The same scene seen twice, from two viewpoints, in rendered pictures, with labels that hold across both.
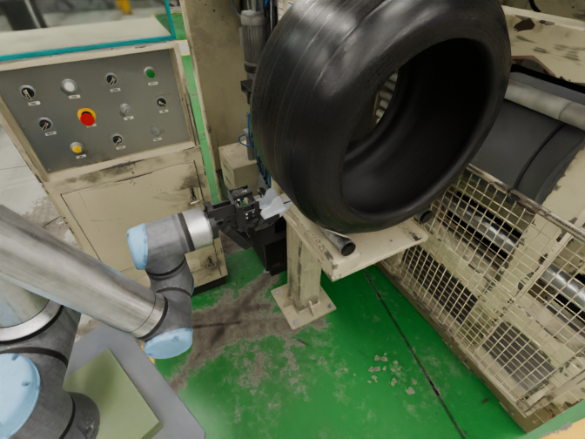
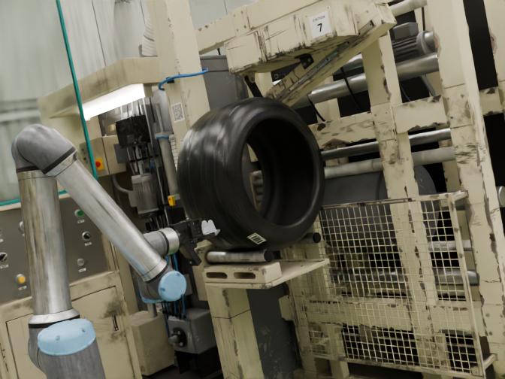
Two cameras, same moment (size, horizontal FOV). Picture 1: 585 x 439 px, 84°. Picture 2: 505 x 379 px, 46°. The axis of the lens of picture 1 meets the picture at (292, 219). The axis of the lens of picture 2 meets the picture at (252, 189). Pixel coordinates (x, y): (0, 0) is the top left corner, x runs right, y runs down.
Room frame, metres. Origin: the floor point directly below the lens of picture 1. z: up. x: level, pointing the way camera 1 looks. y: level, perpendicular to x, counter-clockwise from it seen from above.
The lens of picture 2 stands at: (-1.51, 0.46, 1.26)
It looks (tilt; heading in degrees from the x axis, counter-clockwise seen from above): 3 degrees down; 344
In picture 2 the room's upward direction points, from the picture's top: 11 degrees counter-clockwise
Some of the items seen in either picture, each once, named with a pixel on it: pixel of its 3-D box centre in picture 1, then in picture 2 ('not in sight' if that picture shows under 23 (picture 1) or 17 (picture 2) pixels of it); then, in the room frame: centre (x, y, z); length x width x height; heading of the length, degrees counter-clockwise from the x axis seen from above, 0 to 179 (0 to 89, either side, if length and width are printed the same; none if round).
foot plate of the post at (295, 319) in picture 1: (303, 298); not in sight; (1.03, -0.06, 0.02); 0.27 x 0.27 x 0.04; 28
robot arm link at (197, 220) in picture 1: (198, 226); (166, 241); (0.53, 0.21, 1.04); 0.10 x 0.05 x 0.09; 28
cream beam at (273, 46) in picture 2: not in sight; (294, 39); (0.84, -0.51, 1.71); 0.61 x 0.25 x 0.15; 28
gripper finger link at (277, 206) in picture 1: (277, 205); (211, 228); (0.60, 0.04, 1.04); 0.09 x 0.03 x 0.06; 118
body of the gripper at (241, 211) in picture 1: (233, 213); (185, 233); (0.57, 0.14, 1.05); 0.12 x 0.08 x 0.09; 118
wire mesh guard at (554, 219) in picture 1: (457, 261); (367, 285); (0.76, -0.59, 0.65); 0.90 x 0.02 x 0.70; 28
